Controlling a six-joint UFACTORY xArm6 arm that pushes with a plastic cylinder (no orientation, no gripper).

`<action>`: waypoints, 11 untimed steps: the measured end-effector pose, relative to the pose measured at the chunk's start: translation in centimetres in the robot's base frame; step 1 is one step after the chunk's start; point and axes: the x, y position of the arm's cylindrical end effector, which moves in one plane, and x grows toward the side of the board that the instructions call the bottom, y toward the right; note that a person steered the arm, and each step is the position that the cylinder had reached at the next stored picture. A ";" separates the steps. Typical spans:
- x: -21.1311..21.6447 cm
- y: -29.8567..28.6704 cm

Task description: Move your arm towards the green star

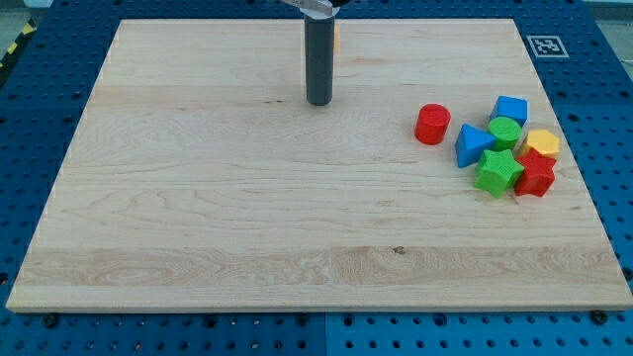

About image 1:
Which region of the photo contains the green star block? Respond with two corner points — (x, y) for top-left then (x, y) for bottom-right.
(474, 149), (524, 198)

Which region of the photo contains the red star block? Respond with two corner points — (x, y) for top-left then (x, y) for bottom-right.
(513, 148), (557, 197)

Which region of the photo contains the light wooden board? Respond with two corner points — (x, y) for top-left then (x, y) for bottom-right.
(7, 19), (632, 313)

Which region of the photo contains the red cylinder block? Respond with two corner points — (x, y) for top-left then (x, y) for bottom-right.
(414, 103), (451, 145)

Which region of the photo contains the yellow block behind tool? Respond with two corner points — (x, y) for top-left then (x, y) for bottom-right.
(333, 24), (340, 53)

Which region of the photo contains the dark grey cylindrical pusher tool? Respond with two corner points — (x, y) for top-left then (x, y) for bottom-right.
(304, 15), (335, 106)

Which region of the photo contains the blue triangle block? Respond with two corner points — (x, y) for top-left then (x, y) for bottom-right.
(455, 124), (497, 168)

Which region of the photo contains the green cylinder block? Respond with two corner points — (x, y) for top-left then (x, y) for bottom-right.
(488, 117), (522, 151)

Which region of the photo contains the blue cube block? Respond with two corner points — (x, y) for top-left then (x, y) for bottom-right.
(490, 96), (529, 128)

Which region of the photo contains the yellow hexagon block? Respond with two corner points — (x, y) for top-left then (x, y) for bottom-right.
(517, 130), (561, 159)

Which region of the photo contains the white fiducial marker tag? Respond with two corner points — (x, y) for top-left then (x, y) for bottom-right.
(527, 35), (569, 58)

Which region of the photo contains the black bolt front left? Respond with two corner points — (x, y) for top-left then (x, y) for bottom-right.
(41, 313), (59, 328)

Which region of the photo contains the black bolt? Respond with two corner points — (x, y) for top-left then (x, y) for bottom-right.
(41, 313), (59, 328)
(590, 310), (609, 325)

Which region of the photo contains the black bolt front right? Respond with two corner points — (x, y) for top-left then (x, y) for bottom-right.
(590, 310), (609, 325)

